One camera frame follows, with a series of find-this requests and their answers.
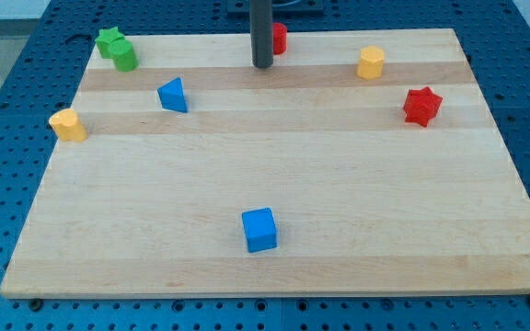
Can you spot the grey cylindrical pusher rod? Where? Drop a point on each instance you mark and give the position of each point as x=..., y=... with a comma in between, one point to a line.
x=261, y=35

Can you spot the red cylinder block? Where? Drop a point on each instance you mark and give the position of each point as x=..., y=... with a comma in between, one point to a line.
x=279, y=38

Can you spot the wooden board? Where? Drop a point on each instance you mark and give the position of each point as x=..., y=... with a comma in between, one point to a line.
x=365, y=204

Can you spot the yellow hexagon block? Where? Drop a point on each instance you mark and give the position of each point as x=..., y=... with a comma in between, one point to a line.
x=371, y=62

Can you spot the blue triangle block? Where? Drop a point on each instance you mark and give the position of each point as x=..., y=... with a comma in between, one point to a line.
x=171, y=96

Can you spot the green cylinder block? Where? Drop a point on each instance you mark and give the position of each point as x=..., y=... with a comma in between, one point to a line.
x=123, y=55

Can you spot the green star block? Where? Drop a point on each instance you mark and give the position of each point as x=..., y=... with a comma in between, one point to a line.
x=105, y=38

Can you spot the red star block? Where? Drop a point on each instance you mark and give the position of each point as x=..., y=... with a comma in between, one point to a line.
x=421, y=106

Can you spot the blue cube block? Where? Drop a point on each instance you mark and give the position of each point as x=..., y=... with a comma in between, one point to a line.
x=260, y=230

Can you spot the yellow heart block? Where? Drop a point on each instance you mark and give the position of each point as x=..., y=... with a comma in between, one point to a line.
x=67, y=126

